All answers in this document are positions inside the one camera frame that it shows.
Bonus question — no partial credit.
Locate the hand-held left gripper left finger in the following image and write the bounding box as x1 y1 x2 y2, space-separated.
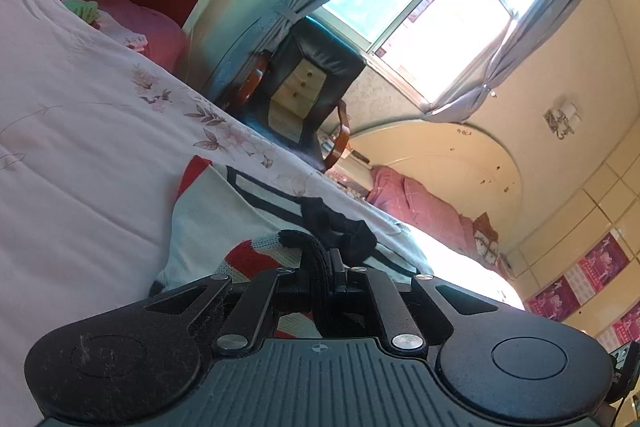
144 267 302 355

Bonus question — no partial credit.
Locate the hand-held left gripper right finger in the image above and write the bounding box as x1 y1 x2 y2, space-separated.
344 264 503 352

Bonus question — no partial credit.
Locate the striped knit sweater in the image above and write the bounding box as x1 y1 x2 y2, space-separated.
154 155 437 339

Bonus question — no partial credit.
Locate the pink checked quilt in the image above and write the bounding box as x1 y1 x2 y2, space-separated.
366 165 482 260

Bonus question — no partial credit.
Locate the red patterned cushion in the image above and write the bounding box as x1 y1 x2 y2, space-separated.
471 212 502 267

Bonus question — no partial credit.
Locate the cream wardrobe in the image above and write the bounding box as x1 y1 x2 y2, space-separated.
517 159 640 340

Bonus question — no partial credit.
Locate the cream arched headboard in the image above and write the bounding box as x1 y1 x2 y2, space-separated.
350 119 527 259

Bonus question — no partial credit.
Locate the black leather chair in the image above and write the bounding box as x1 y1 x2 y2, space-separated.
234 17 368 171

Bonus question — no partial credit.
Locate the floral pink bed blanket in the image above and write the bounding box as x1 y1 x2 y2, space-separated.
0 0 422 420

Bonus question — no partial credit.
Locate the large window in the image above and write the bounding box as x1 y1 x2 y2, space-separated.
321 0 549 104

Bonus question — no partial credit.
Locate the pink pillow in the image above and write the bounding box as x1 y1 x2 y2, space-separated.
52 0 192 75

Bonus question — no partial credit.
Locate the green cloth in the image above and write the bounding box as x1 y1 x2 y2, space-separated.
62 0 102 26

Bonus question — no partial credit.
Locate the pink wall poster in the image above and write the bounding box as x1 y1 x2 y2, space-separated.
596 301 640 354
526 276 582 322
576 236 632 297

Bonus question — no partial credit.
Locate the wall lamp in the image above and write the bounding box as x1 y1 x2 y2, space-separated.
543 102 584 140

